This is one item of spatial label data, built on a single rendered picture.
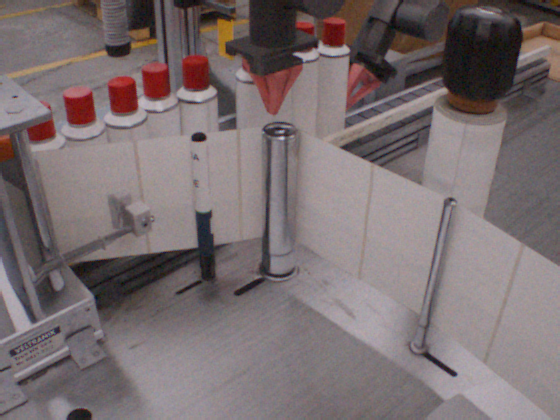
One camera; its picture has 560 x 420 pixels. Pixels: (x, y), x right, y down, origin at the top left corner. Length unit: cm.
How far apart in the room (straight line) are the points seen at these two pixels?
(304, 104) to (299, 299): 33
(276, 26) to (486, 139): 27
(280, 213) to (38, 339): 28
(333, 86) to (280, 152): 32
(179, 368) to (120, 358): 6
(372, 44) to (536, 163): 38
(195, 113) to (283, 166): 18
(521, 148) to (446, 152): 49
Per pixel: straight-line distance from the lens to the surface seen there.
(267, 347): 64
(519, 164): 113
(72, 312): 63
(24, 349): 63
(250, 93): 82
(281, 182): 64
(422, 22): 95
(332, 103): 94
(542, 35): 187
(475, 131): 70
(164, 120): 75
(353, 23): 143
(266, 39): 73
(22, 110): 53
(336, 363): 63
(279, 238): 68
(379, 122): 102
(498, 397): 62
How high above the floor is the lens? 135
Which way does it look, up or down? 35 degrees down
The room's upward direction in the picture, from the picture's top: 1 degrees clockwise
